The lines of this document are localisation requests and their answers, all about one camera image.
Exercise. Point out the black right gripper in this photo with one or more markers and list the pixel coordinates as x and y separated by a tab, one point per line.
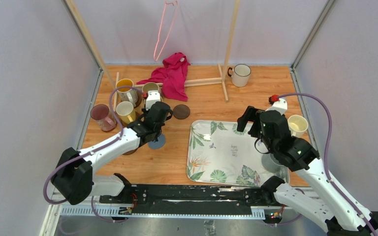
251	114

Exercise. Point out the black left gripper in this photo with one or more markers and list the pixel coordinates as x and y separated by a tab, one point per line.
145	113

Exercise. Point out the blue coaster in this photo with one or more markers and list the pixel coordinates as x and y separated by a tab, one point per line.
156	144

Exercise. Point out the pale yellow mug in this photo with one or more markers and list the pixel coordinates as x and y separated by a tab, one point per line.
125	110

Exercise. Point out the plain dark brown coaster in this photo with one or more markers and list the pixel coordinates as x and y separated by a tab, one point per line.
130	152

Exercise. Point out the dark wooden coaster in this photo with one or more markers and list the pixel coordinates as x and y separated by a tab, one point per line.
181	111

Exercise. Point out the glass mug yellow inside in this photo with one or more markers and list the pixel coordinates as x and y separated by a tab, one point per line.
126	92

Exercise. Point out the beige ceramic mug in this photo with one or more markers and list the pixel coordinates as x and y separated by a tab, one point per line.
150	86

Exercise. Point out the white enamel mug black rim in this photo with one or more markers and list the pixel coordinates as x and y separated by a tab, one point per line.
239	74

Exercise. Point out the cream white mug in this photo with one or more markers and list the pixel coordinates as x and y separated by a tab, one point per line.
298	125

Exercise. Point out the pink ceramic mug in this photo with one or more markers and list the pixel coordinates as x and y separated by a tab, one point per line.
102	115

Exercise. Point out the grey ceramic mug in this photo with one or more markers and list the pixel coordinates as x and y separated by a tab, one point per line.
271	164

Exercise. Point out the floral white serving tray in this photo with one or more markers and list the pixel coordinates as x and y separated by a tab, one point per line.
218	153

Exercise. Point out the magenta cloth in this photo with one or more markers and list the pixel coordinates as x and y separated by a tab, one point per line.
172	75

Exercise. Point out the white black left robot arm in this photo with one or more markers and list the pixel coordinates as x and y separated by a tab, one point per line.
75	176

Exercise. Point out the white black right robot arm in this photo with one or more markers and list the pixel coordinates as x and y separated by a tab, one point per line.
337	214

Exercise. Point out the wooden drying rack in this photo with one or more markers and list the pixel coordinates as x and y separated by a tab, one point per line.
71	6

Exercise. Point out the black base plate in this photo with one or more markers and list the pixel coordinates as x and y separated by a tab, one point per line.
192	200

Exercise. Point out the pink wire hanger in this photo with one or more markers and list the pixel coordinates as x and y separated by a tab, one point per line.
165	28

